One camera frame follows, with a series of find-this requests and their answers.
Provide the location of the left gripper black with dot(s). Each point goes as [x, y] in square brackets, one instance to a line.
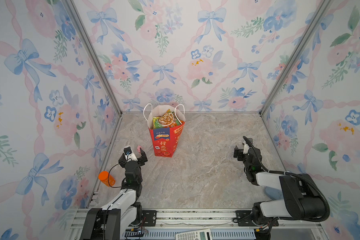
[140, 161]

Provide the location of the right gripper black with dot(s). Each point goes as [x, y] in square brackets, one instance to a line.
[240, 152]

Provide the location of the red paper gift bag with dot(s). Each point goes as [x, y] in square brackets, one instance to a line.
[165, 140]

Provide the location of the green noodle snack packet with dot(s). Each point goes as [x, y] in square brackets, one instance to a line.
[167, 120]

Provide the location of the yellow snack packet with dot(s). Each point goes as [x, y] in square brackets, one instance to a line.
[156, 123]

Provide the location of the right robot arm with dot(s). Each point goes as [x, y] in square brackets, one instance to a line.
[301, 198]

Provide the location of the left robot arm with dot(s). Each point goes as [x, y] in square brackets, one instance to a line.
[111, 220]

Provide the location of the blue grey cloth roll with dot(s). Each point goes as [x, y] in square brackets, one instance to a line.
[274, 194]

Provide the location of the white calculator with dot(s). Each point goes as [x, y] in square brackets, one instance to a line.
[203, 234]

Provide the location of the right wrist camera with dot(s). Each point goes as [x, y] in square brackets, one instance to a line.
[245, 148]

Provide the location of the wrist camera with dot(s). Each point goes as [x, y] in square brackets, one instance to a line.
[129, 154]
[245, 148]

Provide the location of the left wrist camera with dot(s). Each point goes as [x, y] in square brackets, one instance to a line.
[129, 154]

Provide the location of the orange object by wall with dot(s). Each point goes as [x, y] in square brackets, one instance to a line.
[107, 179]

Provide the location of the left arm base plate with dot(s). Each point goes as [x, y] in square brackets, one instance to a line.
[148, 218]

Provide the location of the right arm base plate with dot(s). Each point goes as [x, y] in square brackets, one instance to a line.
[245, 218]

